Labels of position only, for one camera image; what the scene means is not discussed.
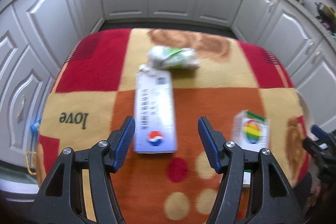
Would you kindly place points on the right human hand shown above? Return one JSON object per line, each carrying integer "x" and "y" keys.
{"x": 320, "y": 204}

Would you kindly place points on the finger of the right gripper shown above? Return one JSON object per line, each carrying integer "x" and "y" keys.
{"x": 312, "y": 147}
{"x": 321, "y": 135}

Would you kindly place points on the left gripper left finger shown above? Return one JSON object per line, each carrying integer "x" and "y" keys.
{"x": 119, "y": 141}

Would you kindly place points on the rainbow circle medicine box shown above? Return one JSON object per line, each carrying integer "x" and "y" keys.
{"x": 250, "y": 131}

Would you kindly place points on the yellow lidded wok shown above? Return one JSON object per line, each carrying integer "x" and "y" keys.
{"x": 326, "y": 13}

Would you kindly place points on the red yellow floral blanket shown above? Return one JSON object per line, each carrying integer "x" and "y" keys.
{"x": 95, "y": 90}

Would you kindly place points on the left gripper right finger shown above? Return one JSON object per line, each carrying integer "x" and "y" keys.
{"x": 212, "y": 141}

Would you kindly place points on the green white wrapper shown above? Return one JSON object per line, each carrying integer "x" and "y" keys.
{"x": 166, "y": 58}

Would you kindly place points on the white blue logo medicine box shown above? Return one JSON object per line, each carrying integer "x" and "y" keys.
{"x": 154, "y": 113}

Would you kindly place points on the white kitchen base cabinets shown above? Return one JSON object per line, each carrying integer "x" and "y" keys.
{"x": 28, "y": 70}

